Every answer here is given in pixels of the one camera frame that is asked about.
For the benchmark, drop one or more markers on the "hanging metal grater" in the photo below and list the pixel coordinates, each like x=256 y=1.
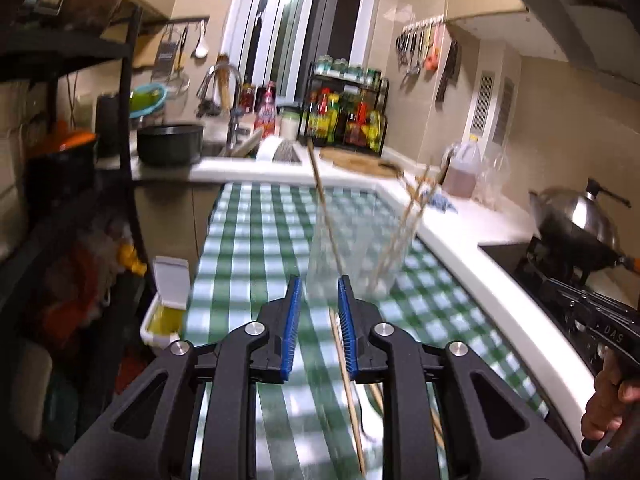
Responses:
x=165 y=55

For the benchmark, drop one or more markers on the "hanging white ladle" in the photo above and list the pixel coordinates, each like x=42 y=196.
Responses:
x=201 y=48

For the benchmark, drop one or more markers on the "orange lidded pot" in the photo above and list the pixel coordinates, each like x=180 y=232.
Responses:
x=61 y=139

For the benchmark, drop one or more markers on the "steel wok with lid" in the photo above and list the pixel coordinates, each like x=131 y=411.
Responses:
x=575 y=225

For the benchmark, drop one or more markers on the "black spice rack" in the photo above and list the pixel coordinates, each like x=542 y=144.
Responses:
x=344 y=108

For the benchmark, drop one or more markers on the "range hood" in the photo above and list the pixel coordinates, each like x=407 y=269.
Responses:
x=593 y=35

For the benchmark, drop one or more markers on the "green blue colander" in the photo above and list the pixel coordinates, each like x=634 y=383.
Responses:
x=146 y=100

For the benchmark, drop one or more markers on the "black shelving unit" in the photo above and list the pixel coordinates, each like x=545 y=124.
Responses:
x=64 y=192

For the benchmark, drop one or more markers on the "person's right hand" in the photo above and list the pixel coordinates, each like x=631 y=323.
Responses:
x=613 y=394

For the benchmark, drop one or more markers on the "round wooden cutting board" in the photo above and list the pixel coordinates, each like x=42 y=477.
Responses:
x=367 y=165

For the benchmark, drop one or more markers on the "chrome kitchen faucet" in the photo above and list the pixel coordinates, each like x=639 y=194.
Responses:
x=229 y=82

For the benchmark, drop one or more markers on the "plastic oil jug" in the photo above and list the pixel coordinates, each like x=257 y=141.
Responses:
x=462 y=162

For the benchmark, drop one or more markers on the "red dish soap bottle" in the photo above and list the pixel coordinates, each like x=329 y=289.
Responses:
x=266 y=116

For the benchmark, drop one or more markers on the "green white checkered tablecloth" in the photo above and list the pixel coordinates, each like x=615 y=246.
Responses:
x=259 y=235

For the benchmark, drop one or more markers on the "black cooking pot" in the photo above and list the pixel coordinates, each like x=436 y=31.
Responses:
x=170 y=145

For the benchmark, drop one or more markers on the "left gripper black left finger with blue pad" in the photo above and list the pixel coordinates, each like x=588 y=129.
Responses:
x=193 y=395

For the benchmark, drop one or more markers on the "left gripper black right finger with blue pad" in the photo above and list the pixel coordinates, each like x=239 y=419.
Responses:
x=489 y=430

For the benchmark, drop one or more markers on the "wooden chopsticks right in holder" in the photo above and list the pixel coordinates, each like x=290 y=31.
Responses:
x=409 y=218

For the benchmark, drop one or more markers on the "clear plastic utensil holder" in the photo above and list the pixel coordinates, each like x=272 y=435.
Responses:
x=362 y=226

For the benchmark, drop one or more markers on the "leaning wooden chopstick in holder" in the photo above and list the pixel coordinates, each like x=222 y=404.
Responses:
x=324 y=206

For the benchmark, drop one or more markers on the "white box with open lid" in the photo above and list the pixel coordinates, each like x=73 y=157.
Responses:
x=162 y=323

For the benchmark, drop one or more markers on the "hanging utensils rail right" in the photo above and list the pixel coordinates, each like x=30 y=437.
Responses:
x=425 y=48

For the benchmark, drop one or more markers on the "blue dish cloth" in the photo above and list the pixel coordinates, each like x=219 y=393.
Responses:
x=440 y=202

